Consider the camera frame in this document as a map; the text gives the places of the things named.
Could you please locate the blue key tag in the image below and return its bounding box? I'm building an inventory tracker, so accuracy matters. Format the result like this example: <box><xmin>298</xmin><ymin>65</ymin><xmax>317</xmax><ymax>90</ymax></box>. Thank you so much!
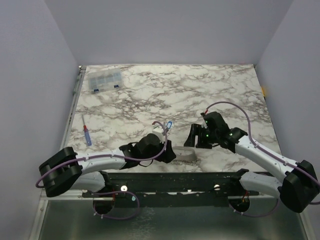
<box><xmin>166</xmin><ymin>121</ymin><xmax>173</xmax><ymax>130</ymax></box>

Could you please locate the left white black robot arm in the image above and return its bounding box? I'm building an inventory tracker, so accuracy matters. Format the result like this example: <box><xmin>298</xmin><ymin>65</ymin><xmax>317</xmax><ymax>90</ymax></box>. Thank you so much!
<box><xmin>38</xmin><ymin>133</ymin><xmax>176</xmax><ymax>198</ymax></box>

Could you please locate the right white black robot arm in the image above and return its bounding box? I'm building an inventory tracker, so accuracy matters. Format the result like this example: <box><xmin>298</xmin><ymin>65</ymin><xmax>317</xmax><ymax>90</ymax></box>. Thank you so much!
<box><xmin>184</xmin><ymin>111</ymin><xmax>320</xmax><ymax>213</ymax></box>

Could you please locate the clear plastic compartment box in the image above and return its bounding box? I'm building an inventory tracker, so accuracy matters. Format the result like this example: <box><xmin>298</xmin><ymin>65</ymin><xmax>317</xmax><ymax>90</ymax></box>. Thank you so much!
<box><xmin>87</xmin><ymin>68</ymin><xmax>124</xmax><ymax>94</ymax></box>

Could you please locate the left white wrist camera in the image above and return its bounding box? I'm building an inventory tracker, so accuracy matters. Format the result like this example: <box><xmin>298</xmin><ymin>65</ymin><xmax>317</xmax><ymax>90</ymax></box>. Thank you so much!
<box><xmin>152</xmin><ymin>125</ymin><xmax>166</xmax><ymax>143</ymax></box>

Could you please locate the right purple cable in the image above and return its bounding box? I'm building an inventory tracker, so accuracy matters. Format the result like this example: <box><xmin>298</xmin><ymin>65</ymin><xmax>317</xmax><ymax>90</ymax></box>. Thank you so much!
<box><xmin>203</xmin><ymin>101</ymin><xmax>320</xmax><ymax>218</ymax></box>

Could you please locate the purple cable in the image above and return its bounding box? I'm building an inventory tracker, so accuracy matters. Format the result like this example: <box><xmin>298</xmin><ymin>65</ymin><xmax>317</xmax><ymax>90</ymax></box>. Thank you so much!
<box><xmin>34</xmin><ymin>121</ymin><xmax>170</xmax><ymax>221</ymax></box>
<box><xmin>203</xmin><ymin>101</ymin><xmax>320</xmax><ymax>218</ymax></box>

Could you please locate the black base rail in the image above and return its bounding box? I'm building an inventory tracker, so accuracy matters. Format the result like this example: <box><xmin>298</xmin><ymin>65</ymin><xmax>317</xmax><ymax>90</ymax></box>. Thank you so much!
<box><xmin>83</xmin><ymin>172</ymin><xmax>258</xmax><ymax>209</ymax></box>

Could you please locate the blue red handled screwdriver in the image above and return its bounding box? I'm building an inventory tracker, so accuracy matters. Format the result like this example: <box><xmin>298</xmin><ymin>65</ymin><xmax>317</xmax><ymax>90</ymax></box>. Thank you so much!
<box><xmin>81</xmin><ymin>115</ymin><xmax>92</xmax><ymax>146</ymax></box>

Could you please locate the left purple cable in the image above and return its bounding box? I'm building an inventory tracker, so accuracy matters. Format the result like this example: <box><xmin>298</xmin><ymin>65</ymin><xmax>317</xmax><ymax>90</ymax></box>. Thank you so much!
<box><xmin>34</xmin><ymin>121</ymin><xmax>170</xmax><ymax>221</ymax></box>

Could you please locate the left aluminium side rail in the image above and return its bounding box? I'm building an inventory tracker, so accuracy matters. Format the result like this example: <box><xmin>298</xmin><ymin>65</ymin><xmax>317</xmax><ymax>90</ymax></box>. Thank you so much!
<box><xmin>59</xmin><ymin>65</ymin><xmax>87</xmax><ymax>150</ymax></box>

